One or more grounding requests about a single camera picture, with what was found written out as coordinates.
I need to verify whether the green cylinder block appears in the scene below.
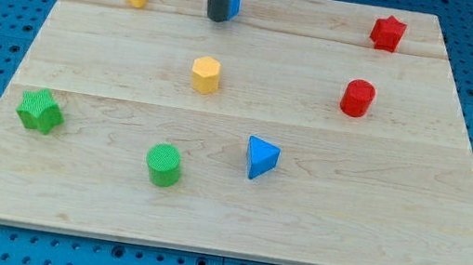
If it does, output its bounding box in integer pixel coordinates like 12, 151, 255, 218
146, 143, 181, 188

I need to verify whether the red star block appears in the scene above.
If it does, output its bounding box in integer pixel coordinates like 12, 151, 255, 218
369, 16, 407, 53

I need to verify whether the blue block behind rod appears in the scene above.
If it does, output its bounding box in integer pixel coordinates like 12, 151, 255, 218
228, 0, 242, 20

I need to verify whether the red cylinder block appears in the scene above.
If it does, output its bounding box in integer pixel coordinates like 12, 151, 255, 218
339, 79, 376, 118

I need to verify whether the blue triangle block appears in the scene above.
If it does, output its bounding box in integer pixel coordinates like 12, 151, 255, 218
246, 135, 281, 179

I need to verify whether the light wooden board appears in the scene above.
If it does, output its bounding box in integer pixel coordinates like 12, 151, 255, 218
0, 0, 473, 265

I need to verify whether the green star block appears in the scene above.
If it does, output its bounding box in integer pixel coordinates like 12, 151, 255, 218
16, 88, 64, 135

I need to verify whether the yellow hexagon block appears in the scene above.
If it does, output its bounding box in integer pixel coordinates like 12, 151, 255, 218
191, 57, 221, 94

